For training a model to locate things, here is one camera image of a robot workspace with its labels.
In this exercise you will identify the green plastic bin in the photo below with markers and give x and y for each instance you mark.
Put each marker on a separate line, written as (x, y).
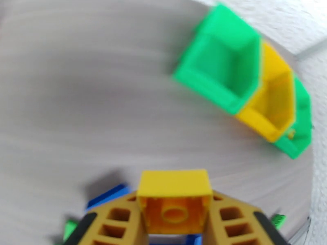
(293, 148)
(204, 81)

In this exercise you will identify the blue lego brick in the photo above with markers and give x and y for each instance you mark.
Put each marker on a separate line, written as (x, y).
(107, 198)

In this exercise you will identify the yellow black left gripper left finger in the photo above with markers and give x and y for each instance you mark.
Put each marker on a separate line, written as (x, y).
(115, 221)

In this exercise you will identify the yellow plastic bin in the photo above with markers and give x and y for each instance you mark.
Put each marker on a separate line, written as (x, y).
(258, 121)

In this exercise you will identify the small yellow lego brick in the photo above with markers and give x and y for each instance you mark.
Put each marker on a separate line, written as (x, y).
(173, 185)

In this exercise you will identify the small green lego brick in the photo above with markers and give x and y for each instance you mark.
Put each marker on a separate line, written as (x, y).
(279, 221)
(69, 230)

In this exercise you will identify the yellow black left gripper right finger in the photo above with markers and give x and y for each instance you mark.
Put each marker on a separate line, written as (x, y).
(235, 226)

